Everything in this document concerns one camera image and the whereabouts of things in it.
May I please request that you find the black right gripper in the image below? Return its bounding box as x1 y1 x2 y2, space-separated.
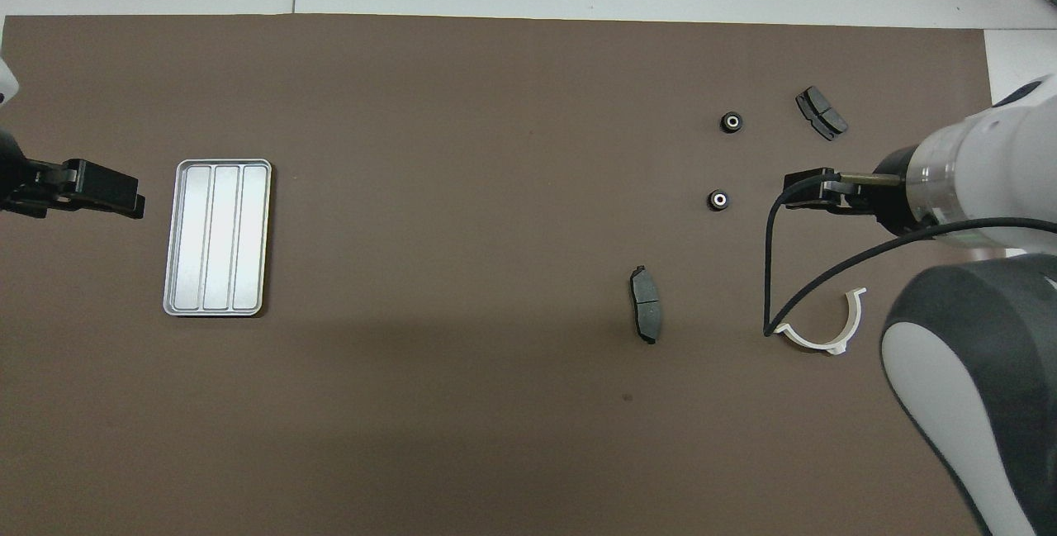
783 146 939 238

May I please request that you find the long dark grey brake pad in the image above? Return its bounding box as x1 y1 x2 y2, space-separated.
629 265 663 346

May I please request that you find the brown table mat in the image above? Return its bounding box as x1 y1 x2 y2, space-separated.
0 14 1038 536

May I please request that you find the silver metal tray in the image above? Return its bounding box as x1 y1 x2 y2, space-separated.
163 159 273 318

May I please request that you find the white semicircular pipe clamp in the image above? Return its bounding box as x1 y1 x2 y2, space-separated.
775 287 868 356

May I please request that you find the short dark grey brake pad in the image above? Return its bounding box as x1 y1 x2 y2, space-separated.
795 86 849 142

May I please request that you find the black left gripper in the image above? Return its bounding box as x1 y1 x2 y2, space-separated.
0 130 147 220

